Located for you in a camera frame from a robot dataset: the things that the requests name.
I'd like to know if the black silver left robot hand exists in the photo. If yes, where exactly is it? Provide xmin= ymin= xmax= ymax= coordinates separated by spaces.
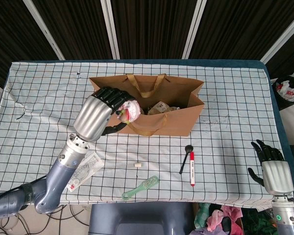
xmin=73 ymin=87 xmax=138 ymax=142

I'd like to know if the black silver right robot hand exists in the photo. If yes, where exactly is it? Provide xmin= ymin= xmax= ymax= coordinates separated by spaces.
xmin=247 ymin=139 xmax=294 ymax=196

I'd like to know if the pink strawberry cake cup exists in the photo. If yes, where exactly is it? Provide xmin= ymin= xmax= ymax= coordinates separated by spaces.
xmin=116 ymin=99 xmax=141 ymax=123

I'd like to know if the bagged pale crumbly bread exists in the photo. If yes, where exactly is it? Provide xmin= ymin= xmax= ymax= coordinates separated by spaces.
xmin=147 ymin=101 xmax=172 ymax=116

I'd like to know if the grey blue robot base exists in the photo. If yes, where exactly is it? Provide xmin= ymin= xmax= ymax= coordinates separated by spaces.
xmin=88 ymin=203 xmax=196 ymax=235

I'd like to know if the packaged clear ruler set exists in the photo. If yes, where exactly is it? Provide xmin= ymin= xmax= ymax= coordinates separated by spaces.
xmin=68 ymin=151 xmax=105 ymax=192

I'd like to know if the white black checked tablecloth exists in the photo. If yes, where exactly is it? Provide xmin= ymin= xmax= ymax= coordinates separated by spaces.
xmin=0 ymin=61 xmax=294 ymax=211

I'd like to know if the pink cloth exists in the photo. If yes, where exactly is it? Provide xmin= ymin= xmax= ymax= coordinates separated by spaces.
xmin=207 ymin=206 xmax=244 ymax=232

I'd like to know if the brown paper bag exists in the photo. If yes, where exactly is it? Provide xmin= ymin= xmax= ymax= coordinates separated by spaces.
xmin=88 ymin=73 xmax=205 ymax=137

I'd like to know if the green plastic brush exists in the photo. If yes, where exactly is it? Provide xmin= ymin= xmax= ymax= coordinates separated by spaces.
xmin=122 ymin=175 xmax=159 ymax=201

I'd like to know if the red white marker pen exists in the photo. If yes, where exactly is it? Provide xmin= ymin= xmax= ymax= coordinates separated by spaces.
xmin=190 ymin=151 xmax=196 ymax=187

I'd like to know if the teal green cloth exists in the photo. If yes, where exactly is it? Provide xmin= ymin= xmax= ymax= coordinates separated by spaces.
xmin=194 ymin=203 xmax=211 ymax=227

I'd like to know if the black plastic spoon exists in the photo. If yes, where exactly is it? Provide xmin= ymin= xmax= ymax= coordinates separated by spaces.
xmin=178 ymin=144 xmax=194 ymax=175

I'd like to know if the purple cloth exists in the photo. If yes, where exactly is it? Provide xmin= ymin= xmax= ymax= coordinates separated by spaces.
xmin=190 ymin=225 xmax=226 ymax=235

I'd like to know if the dark blue table cover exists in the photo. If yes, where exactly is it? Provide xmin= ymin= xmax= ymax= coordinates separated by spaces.
xmin=0 ymin=58 xmax=294 ymax=199

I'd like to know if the white partition post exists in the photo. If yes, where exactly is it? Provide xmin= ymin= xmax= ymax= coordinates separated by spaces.
xmin=182 ymin=0 xmax=208 ymax=59
xmin=28 ymin=0 xmax=66 ymax=61
xmin=99 ymin=0 xmax=121 ymax=60
xmin=259 ymin=9 xmax=294 ymax=65

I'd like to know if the black floor cable tangle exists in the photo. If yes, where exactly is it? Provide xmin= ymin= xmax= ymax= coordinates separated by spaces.
xmin=0 ymin=204 xmax=91 ymax=235

